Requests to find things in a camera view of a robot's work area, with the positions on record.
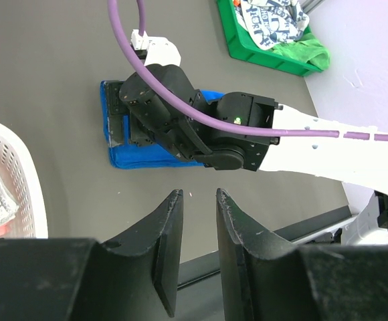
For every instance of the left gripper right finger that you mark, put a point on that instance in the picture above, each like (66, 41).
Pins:
(266, 277)

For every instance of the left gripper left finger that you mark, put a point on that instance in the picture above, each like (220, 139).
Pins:
(132, 276)

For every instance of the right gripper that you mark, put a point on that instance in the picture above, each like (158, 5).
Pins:
(150, 125)

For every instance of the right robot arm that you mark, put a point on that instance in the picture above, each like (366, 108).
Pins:
(349, 160)

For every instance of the white perforated plastic basket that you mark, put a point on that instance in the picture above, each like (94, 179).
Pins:
(19, 175)

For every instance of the green plastic tray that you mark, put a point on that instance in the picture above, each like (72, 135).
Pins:
(241, 46)

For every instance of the white blue patterned towel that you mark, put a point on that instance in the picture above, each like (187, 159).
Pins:
(271, 23)

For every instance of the green towel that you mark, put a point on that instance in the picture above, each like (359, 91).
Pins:
(308, 49)

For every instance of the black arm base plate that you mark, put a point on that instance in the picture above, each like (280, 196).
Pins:
(197, 270)

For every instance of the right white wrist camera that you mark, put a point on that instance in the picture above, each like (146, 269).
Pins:
(154, 50)

